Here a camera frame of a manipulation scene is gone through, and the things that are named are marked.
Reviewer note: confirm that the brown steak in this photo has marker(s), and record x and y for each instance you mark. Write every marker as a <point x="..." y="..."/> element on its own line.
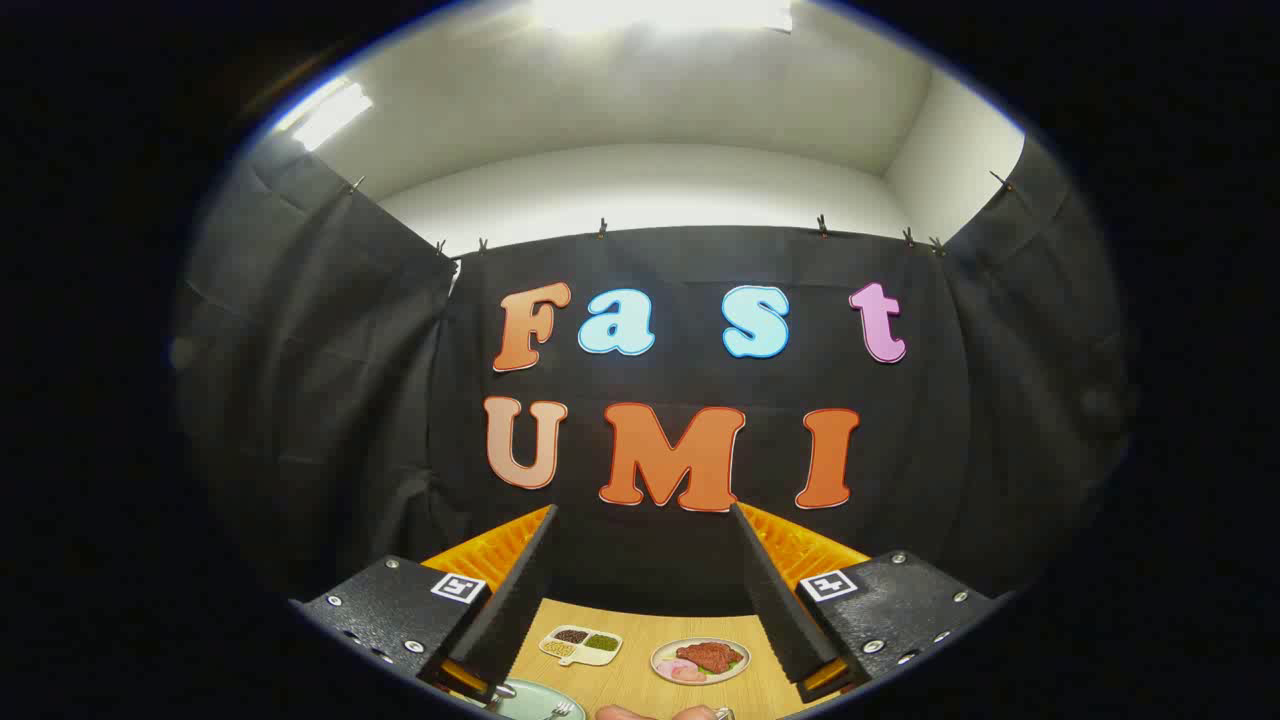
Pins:
<point x="710" y="656"/>

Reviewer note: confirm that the row of small cloth clips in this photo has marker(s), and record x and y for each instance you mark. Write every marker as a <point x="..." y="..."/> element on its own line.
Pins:
<point x="822" y="225"/>

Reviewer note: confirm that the white divided snack tray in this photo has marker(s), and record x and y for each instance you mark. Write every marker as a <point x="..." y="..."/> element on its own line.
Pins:
<point x="590" y="655"/>

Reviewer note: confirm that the green lettuce leaf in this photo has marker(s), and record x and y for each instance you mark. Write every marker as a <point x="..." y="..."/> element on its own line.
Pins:
<point x="728" y="667"/>

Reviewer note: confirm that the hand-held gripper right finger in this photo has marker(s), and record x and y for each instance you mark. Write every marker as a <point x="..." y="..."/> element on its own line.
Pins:
<point x="775" y="600"/>

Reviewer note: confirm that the salmon pink ham slice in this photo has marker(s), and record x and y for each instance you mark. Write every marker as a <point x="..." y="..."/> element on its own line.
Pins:
<point x="689" y="675"/>

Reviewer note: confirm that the pile of green beans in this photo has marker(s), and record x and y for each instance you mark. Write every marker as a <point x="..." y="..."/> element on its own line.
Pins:
<point x="601" y="642"/>

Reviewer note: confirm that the light blue round plate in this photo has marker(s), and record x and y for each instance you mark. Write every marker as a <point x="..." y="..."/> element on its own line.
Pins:
<point x="530" y="703"/>

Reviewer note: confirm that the pale pink ham slice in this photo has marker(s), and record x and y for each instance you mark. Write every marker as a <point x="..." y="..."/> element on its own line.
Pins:
<point x="667" y="666"/>

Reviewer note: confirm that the ceiling light panel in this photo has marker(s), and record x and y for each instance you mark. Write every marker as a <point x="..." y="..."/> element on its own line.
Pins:
<point x="325" y="112"/>

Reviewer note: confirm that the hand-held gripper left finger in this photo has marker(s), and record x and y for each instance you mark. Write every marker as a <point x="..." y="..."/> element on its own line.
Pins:
<point x="520" y="590"/>

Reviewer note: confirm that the pile of dark beans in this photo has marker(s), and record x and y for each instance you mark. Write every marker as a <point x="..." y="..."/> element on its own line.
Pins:
<point x="570" y="635"/>

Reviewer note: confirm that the round plate with meat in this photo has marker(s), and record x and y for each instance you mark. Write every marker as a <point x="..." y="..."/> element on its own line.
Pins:
<point x="665" y="652"/>

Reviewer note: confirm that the pile of yellow soybeans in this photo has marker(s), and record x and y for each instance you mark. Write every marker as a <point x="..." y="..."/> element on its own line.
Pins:
<point x="560" y="649"/>

